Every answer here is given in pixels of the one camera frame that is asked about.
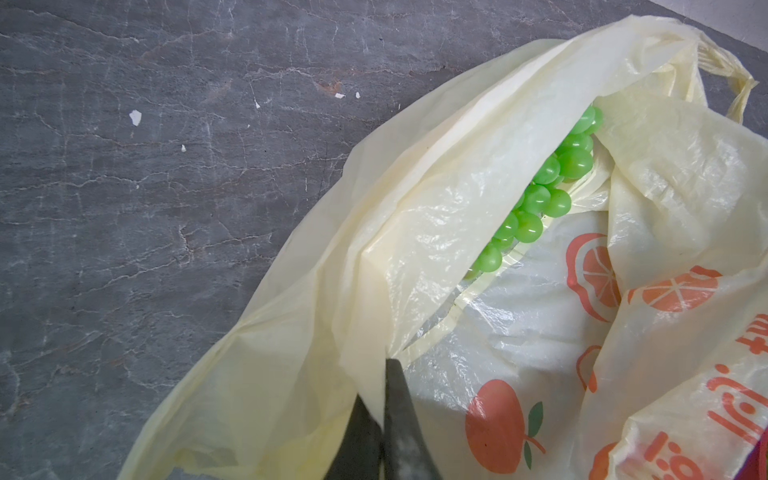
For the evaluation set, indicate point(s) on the cream plastic bag fruit print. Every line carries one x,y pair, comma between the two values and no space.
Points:
628,342

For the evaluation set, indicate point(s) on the green grape bunch fake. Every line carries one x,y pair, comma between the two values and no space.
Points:
546,194

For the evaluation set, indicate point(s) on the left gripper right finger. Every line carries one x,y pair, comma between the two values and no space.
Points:
406,455

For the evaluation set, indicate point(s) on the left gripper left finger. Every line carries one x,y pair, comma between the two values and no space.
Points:
359,454

